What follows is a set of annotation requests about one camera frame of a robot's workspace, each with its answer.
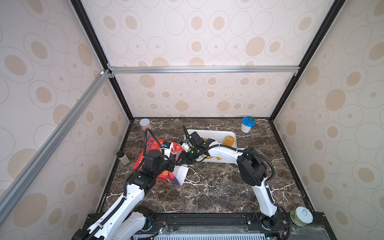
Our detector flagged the black corner frame post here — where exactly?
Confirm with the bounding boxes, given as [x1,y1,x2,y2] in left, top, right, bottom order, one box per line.
[71,0,135,122]
[269,0,347,123]

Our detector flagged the white tape roll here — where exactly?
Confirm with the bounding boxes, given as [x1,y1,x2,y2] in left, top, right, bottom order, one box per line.
[290,207,314,227]

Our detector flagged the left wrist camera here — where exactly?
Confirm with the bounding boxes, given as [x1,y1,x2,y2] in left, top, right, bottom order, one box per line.
[161,141,174,157]

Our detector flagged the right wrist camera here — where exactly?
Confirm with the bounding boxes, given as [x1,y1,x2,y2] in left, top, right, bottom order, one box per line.
[181,143,192,152]

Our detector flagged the black corner frame post left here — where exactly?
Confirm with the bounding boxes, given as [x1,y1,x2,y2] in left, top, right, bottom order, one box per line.
[71,0,135,122]

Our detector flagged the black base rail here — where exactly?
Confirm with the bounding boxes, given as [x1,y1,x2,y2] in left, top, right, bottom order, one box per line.
[137,212,336,240]

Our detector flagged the white cup blue lid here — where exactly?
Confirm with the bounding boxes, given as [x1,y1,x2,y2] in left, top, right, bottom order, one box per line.
[241,116,256,133]

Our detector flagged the red paper gift bag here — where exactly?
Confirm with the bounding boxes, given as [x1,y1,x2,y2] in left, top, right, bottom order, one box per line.
[134,138,195,186]

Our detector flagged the glass jar black lid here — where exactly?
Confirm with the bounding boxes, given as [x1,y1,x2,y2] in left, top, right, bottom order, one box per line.
[116,151,130,166]

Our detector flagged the silver aluminium rail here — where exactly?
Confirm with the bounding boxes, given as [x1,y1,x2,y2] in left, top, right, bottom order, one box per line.
[1,69,112,225]
[110,65,300,75]

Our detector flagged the silver aluminium rail back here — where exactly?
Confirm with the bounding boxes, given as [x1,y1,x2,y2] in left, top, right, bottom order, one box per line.
[110,65,300,75]

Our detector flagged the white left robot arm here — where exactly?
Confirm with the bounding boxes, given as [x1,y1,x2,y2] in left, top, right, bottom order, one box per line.
[72,148,176,240]

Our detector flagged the white cutting board tray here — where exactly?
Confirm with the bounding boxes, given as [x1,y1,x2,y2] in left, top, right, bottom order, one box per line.
[187,129,237,164]

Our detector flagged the yellow spiral fake bread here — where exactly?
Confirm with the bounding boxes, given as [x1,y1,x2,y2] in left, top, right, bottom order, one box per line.
[223,136,236,147]

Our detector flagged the silver aluminium rail left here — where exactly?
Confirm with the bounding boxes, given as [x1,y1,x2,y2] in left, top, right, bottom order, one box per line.
[1,69,112,225]

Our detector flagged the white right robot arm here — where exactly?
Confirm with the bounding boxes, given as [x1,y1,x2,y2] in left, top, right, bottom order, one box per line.
[179,129,285,229]

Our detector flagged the black corner frame post right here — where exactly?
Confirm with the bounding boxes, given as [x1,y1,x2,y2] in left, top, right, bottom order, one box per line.
[269,0,347,123]

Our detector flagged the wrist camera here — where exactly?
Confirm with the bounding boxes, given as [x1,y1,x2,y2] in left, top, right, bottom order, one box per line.
[181,143,192,152]
[161,141,174,157]

